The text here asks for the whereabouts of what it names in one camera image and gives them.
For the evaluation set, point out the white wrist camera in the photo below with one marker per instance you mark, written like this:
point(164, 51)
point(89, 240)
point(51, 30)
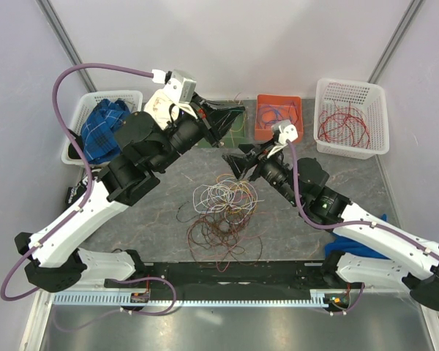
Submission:
point(179, 87)
point(282, 133)

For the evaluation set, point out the black cloth in basket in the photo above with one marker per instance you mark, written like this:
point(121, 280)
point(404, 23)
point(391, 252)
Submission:
point(71, 151)

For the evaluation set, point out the white plastic basket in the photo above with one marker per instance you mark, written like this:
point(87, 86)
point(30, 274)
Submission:
point(132, 98)
point(351, 119)

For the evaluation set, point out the right white plastic basket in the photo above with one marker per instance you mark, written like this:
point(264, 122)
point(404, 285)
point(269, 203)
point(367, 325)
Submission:
point(351, 119)

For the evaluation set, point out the black printed t-shirt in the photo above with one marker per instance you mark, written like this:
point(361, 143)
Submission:
point(76, 191)

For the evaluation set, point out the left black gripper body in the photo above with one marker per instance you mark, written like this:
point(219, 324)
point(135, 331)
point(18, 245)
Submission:
point(206, 116)

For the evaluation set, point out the blue plaid cloth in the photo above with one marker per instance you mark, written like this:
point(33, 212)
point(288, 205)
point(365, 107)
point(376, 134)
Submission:
point(98, 131)

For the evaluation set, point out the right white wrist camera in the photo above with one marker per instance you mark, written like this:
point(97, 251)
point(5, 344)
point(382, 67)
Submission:
point(282, 133)

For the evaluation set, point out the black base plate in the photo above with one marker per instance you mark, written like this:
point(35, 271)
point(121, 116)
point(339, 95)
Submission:
point(301, 274)

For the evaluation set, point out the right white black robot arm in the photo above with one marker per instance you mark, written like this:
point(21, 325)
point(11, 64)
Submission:
point(407, 261)

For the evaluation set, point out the cream white cloth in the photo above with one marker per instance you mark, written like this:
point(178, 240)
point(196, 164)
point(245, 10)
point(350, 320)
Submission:
point(162, 109)

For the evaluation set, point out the green drawer box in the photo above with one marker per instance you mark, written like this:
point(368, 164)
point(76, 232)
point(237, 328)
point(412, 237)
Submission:
point(236, 135)

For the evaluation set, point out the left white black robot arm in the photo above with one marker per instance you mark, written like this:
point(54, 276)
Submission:
point(150, 141)

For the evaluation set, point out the left white plastic basket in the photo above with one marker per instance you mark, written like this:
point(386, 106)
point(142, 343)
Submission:
point(132, 98)

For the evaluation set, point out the orange drawer box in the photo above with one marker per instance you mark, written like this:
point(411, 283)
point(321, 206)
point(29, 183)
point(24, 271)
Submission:
point(271, 109)

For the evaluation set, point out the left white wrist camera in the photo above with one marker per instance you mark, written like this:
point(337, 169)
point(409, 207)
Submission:
point(179, 87)

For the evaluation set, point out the light blue cable duct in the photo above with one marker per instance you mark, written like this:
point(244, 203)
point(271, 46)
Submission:
point(129, 299)

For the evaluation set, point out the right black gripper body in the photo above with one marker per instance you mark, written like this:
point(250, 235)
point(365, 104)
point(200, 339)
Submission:
point(254, 159)

